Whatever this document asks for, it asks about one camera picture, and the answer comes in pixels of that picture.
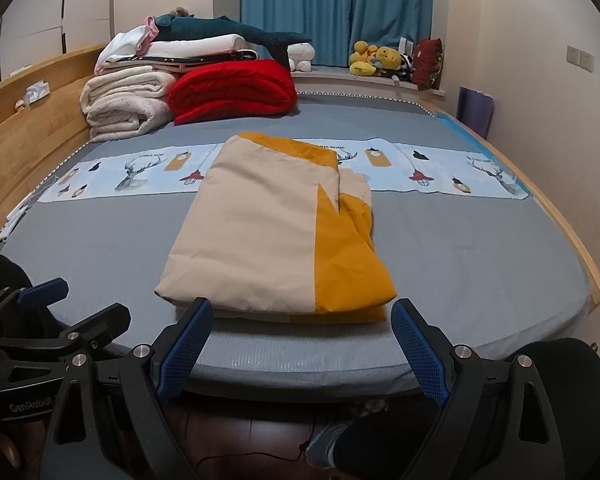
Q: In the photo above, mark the dark red cushion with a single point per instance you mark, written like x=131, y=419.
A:
x=427, y=62

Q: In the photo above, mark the white wardrobe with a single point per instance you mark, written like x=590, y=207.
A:
x=40, y=15

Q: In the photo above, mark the light blue printed bed runner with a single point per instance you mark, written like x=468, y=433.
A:
x=145, y=170

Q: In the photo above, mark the wooden headboard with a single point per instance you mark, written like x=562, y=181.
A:
x=35, y=125

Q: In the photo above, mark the person's left leg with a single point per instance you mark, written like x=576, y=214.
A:
x=0, y=272

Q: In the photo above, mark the blue curtain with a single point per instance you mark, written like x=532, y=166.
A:
x=330, y=5

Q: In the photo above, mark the yellow bear plush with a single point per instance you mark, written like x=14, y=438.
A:
x=387, y=60

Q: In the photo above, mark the yellow duck plush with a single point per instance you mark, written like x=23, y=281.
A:
x=362, y=59

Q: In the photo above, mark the black and white plush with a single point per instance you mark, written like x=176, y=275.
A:
x=406, y=67

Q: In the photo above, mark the white plastic item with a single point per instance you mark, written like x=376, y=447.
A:
x=405, y=46

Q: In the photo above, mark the red folded blanket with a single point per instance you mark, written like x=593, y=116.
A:
x=235, y=90

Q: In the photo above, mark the white window ledge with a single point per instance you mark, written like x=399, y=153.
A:
x=360, y=85

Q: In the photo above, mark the white tissue pack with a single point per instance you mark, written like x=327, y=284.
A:
x=36, y=92

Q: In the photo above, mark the bed with grey sheet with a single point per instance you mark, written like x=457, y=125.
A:
x=480, y=260

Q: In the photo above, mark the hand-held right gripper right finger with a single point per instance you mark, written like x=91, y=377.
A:
x=422, y=355

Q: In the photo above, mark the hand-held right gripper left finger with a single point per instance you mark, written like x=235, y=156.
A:
x=185, y=352

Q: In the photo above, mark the cream fleece folded blanket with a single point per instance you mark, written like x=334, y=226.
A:
x=125, y=105

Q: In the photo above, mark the white plush toy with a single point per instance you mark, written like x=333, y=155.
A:
x=300, y=56

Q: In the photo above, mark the wall switch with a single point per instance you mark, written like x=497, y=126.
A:
x=580, y=58

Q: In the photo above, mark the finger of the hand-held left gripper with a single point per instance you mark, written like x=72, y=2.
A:
x=42, y=292
x=100, y=322

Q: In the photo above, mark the grey shoe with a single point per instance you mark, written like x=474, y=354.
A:
x=327, y=445

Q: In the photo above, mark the folded pale sheets stack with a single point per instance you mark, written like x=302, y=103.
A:
x=180, y=62

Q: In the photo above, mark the beige and mustard hooded jacket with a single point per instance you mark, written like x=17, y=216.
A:
x=245, y=240

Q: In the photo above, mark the small brown plush toy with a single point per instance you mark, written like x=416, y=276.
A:
x=181, y=11

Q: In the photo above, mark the teal shark plush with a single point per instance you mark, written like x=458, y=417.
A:
x=200, y=27

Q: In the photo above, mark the white folded quilt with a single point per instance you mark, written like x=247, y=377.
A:
x=195, y=46

